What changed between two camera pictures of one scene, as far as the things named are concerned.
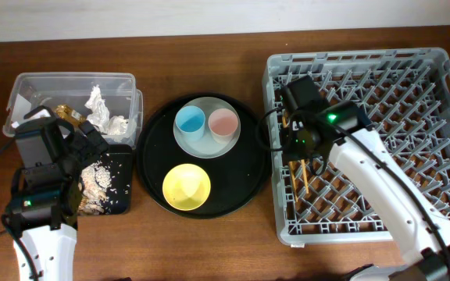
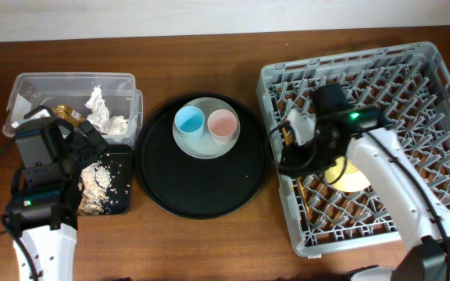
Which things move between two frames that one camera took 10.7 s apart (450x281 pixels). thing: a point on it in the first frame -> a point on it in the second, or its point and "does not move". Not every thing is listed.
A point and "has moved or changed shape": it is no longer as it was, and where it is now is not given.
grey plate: x=206 y=147 does not move
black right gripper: x=288 y=140 -> x=300 y=159
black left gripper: x=77 y=140 does not move
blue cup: x=191 y=121 does not move
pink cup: x=223 y=125 does not move
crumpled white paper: x=100 y=114 does not move
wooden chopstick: x=294 y=167 has moved or changed shape
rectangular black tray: x=119 y=159 does not move
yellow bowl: x=186 y=186 -> x=351 y=180
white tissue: x=118 y=125 does not move
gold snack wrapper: x=66 y=112 does not move
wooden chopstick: x=305 y=175 -> x=302 y=191
